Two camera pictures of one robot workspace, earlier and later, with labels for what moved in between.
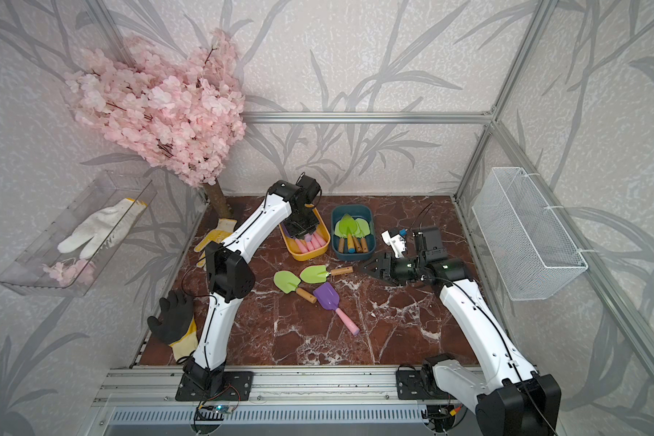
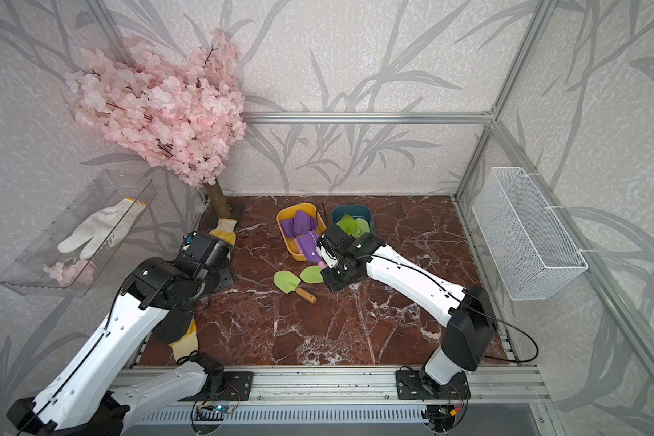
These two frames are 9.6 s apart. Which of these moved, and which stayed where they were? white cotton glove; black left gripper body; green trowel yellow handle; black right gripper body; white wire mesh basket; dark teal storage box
Moved: black right gripper body; black left gripper body
Stayed: dark teal storage box; white cotton glove; green trowel yellow handle; white wire mesh basket
